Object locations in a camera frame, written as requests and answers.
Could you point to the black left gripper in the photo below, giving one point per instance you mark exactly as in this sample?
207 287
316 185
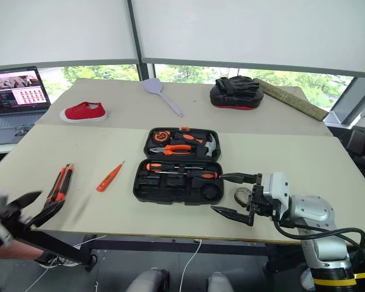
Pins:
15 222

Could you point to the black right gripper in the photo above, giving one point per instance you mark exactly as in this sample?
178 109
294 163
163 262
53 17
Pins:
263 205

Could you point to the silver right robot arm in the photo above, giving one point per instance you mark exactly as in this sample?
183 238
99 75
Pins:
316 210

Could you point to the black plastic tool case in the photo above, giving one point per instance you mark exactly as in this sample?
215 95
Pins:
178 190

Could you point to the black tape roll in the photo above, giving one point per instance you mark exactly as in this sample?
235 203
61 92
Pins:
210 193

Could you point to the orange black pliers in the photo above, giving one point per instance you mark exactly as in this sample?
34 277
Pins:
62 182

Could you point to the long orange black screwdriver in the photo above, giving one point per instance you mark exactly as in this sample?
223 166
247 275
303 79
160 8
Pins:
203 174

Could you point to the person's bare leg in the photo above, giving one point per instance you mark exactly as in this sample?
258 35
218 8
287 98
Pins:
15 251

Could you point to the white sneaker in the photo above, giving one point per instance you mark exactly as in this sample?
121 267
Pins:
61 261

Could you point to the black eyeglasses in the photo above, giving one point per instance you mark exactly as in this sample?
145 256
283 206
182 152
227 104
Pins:
22 131

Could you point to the orange voltage tester screwdriver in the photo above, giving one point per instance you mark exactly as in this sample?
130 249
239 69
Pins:
109 178

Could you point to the short orange black screwdriver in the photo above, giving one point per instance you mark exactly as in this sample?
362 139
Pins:
154 166

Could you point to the grey rounded shape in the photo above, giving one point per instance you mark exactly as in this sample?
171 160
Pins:
147 281
220 283

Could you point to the orange black tape measure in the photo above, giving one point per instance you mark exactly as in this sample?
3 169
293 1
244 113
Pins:
161 135

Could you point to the black red boxing pad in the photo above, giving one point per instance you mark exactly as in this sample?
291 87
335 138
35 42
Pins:
235 94

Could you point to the red canvas shoe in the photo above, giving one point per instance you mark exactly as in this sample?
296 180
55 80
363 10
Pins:
83 112

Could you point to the olive green rolled mat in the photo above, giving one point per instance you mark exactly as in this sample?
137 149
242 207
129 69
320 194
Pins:
292 100

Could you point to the open grey laptop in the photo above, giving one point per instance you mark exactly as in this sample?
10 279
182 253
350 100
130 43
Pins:
15 91

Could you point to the lavender silicone spatula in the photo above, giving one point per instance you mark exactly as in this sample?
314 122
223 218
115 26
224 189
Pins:
153 85

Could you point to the black chair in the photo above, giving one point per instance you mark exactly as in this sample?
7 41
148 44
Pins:
362 146

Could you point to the wide white roller blind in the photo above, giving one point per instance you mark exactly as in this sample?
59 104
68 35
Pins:
255 30

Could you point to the narrow white roller blind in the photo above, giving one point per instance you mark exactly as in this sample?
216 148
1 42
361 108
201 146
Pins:
57 30

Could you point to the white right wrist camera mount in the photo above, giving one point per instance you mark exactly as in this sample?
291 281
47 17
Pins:
276 185

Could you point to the black diagonal frame bar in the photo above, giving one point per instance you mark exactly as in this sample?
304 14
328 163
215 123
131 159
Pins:
57 247

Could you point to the black table frame beam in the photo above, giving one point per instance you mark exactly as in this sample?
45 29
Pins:
176 246

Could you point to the grey metal window frame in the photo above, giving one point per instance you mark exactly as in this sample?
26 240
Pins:
349 100

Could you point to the dark window frame post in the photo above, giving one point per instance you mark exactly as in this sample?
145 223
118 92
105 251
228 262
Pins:
138 39

